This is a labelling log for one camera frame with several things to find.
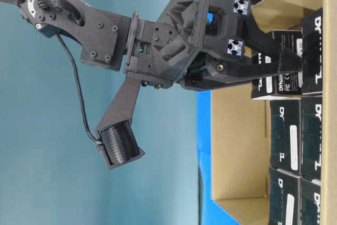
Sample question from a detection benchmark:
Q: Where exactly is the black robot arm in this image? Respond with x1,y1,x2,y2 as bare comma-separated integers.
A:
1,0,303,91

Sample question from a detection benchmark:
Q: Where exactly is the black camera cable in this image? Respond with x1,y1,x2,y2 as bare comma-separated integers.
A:
56,34,102,146

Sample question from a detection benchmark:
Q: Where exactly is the open cardboard box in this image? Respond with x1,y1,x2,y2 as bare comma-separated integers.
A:
211,0,336,224

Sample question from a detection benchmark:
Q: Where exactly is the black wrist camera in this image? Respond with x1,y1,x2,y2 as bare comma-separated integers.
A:
98,120,145,170

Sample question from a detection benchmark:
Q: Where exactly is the black active gripper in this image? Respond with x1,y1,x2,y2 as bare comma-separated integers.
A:
124,0,303,91

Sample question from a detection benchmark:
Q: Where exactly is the black Dynamixel box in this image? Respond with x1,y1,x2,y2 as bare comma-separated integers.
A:
301,8,323,94
269,166,301,225
301,95,323,180
270,99,302,175
300,177,321,225
250,29,303,101

